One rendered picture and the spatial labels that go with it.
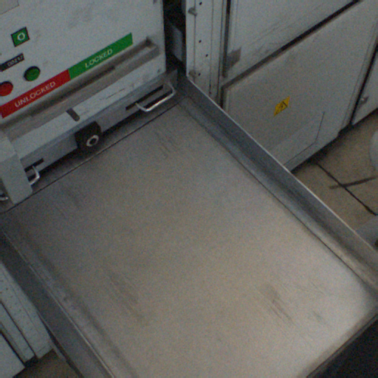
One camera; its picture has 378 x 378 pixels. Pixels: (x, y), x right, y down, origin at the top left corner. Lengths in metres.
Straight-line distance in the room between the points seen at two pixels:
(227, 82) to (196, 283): 0.60
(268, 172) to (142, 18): 0.44
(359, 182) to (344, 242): 1.14
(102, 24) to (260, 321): 0.67
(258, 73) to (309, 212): 0.48
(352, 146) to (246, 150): 1.17
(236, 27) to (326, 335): 0.72
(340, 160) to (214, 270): 1.32
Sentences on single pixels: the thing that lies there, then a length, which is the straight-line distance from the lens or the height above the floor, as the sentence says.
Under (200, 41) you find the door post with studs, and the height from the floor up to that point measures 1.01.
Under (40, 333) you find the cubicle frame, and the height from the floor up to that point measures 0.17.
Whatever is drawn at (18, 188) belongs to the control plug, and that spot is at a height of 1.00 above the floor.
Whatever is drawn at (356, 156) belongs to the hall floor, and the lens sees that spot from 2.61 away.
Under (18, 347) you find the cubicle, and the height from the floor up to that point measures 0.18.
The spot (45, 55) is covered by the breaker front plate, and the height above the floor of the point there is 1.16.
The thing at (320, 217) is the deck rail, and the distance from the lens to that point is 1.43.
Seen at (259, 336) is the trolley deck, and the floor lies 0.85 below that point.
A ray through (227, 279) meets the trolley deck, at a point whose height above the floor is 0.85.
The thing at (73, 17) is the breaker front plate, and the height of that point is 1.22.
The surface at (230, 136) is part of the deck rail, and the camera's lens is 1.53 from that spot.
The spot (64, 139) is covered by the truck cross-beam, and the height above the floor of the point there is 0.92.
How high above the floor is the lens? 2.08
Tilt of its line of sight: 58 degrees down
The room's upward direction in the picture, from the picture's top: straight up
